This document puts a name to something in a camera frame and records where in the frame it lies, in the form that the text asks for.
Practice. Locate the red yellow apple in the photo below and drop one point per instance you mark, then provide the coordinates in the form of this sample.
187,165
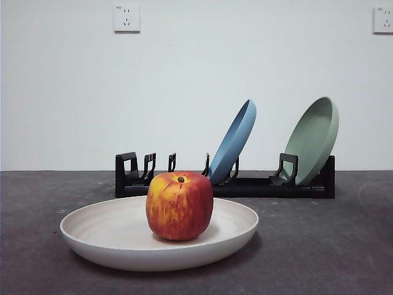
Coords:
179,209

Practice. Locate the cream round plate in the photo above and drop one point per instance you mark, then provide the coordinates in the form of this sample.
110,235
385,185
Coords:
101,233

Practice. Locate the blue round plate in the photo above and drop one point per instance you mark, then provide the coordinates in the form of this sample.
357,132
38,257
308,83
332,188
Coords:
233,144

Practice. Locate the black plate rack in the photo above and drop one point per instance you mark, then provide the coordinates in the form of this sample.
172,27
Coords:
261,187

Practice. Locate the green round plate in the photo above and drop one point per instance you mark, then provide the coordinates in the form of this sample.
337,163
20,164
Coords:
310,141

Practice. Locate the white wall socket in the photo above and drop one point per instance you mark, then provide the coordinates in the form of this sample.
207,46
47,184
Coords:
383,20
127,19

